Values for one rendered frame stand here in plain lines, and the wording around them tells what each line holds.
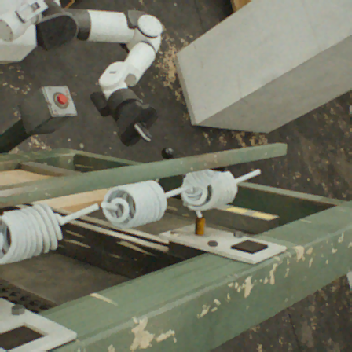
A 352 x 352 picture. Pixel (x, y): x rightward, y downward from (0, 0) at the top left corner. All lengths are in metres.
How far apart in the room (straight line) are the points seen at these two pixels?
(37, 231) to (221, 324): 0.30
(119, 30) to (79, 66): 1.95
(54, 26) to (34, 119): 0.58
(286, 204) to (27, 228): 1.05
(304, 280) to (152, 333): 0.40
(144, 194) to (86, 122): 2.78
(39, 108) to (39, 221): 1.51
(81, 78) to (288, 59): 1.27
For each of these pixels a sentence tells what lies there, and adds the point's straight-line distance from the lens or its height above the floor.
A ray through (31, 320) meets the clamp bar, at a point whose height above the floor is 1.91.
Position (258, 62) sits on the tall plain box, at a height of 0.67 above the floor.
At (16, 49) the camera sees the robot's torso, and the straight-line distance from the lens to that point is 1.73.
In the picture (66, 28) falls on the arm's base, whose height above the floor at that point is 1.36.
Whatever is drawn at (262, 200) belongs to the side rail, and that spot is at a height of 1.57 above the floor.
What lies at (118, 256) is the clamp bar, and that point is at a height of 1.66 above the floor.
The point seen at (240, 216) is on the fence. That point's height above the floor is 1.65.
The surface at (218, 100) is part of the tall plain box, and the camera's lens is 4.17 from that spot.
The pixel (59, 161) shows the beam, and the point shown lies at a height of 0.89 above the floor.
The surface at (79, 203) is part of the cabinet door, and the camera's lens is 1.63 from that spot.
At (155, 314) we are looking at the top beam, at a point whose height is 1.97.
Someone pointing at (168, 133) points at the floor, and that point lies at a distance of 4.11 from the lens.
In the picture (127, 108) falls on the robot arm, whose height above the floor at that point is 1.46.
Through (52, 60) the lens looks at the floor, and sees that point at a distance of 3.72.
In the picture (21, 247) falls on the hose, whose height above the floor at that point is 1.89.
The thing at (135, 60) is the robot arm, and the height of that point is 1.41.
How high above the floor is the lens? 2.51
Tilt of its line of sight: 39 degrees down
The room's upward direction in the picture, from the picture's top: 63 degrees clockwise
